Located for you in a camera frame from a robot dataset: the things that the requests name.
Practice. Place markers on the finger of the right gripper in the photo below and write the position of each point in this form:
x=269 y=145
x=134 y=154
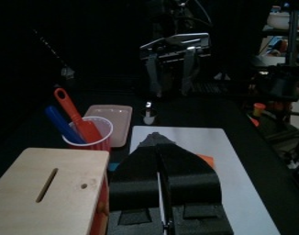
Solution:
x=189 y=70
x=154 y=73

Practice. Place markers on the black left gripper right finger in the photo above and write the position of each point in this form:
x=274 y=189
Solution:
x=193 y=186

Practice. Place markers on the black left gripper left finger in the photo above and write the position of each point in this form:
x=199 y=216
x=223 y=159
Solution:
x=134 y=180

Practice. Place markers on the orange toy carrot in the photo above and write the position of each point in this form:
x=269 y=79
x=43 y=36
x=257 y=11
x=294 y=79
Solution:
x=207 y=159

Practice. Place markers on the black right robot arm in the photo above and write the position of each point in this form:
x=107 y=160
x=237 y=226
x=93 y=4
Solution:
x=173 y=18

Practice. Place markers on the white cutting board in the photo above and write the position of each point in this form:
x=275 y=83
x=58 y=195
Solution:
x=234 y=171

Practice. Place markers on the small teal toy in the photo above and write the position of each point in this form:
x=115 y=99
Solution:
x=113 y=166

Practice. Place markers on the small silver white object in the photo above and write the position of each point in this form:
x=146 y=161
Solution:
x=149 y=116

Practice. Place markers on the red plastic cup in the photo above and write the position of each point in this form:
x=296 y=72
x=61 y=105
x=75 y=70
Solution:
x=101 y=137

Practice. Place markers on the pink plastic tray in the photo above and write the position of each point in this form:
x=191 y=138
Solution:
x=115 y=120

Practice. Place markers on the small white clamp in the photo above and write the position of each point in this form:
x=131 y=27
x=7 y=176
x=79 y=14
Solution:
x=67 y=72

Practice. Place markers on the small red yellow toy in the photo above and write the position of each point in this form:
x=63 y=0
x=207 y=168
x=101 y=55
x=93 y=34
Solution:
x=259 y=109

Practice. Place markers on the wooden box with slot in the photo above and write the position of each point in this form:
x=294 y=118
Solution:
x=46 y=195

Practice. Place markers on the black equipment stand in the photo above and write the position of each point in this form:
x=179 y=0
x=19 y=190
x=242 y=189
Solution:
x=278 y=82

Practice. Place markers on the green red toy piece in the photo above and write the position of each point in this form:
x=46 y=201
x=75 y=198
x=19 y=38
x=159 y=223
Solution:
x=254 y=121

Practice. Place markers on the red toy spatula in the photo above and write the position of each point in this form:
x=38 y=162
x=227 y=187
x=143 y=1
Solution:
x=77 y=117

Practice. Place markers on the blue toy utensil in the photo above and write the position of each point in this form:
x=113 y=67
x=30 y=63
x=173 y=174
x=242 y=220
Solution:
x=62 y=125

